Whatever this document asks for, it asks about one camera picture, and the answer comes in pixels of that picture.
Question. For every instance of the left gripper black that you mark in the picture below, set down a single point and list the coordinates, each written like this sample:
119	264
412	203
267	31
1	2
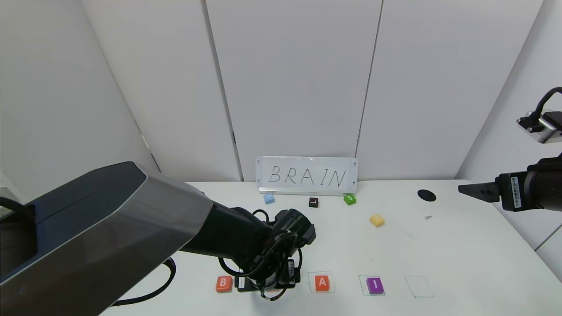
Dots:
287	273

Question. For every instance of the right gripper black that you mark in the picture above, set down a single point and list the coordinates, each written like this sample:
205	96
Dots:
513	189

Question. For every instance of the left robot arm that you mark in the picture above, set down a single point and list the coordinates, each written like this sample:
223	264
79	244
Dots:
109	219

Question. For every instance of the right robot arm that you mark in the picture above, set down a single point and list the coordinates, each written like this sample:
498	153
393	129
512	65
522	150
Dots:
549	188

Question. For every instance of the orange letter A block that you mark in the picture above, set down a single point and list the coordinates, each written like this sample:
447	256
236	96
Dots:
322	282

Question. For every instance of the black round table grommet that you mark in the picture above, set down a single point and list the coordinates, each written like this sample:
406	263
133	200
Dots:
426	195

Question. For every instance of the orange letter B block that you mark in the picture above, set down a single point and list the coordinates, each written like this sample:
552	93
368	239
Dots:
224	284

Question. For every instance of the black letter L block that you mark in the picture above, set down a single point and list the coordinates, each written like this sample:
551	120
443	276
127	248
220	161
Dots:
313	202

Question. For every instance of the light blue letter block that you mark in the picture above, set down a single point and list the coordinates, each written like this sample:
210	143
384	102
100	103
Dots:
269	199

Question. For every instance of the purple letter I block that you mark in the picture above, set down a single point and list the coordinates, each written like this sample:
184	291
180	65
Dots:
375	285

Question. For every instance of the green letter S block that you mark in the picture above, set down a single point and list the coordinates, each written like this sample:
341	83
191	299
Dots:
350	199

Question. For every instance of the white BRAIN sign board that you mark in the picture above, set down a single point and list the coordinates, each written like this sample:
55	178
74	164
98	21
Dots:
307	175

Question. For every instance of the yellow letter Z block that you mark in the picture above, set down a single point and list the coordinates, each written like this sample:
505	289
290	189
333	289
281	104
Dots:
377	220

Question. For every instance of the white shelf unit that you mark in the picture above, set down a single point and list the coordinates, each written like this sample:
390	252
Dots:
6	186

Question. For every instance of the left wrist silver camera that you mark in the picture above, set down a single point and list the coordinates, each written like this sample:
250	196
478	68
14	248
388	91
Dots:
242	284

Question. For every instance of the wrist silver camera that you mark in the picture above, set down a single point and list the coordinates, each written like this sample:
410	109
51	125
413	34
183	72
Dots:
544	128
242	284

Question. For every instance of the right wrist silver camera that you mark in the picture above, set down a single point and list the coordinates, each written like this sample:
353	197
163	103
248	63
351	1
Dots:
544	128

